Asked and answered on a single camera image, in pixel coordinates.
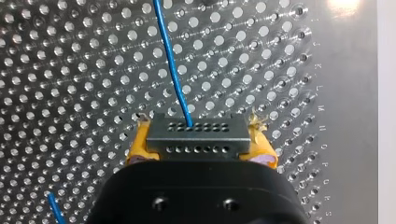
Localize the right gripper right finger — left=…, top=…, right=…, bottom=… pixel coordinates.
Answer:
left=238, top=108, right=279, bottom=170

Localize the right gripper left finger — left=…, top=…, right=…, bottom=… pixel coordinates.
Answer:
left=125, top=112, right=161, bottom=167

